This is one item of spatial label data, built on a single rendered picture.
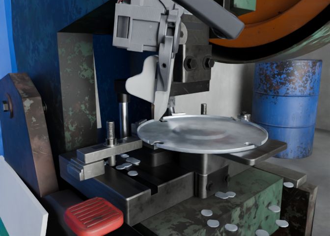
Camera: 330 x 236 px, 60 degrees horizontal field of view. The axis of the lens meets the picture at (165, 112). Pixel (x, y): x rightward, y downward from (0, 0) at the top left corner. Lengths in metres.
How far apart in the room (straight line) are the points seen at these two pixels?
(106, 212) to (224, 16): 0.29
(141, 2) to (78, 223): 0.29
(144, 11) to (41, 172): 0.58
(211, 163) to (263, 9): 0.55
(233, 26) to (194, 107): 2.22
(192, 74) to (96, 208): 0.36
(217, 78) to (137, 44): 2.45
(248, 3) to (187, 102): 1.82
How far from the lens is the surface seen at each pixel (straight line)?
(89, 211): 0.40
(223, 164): 0.66
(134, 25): 0.38
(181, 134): 0.62
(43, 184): 0.84
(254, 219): 0.73
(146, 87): 0.39
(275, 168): 0.87
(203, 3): 0.39
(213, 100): 2.79
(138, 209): 0.56
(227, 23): 0.39
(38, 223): 0.79
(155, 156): 0.65
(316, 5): 0.88
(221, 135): 0.62
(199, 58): 0.65
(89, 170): 0.61
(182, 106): 2.47
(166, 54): 0.36
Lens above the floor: 0.96
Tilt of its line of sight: 12 degrees down
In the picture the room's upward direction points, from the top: straight up
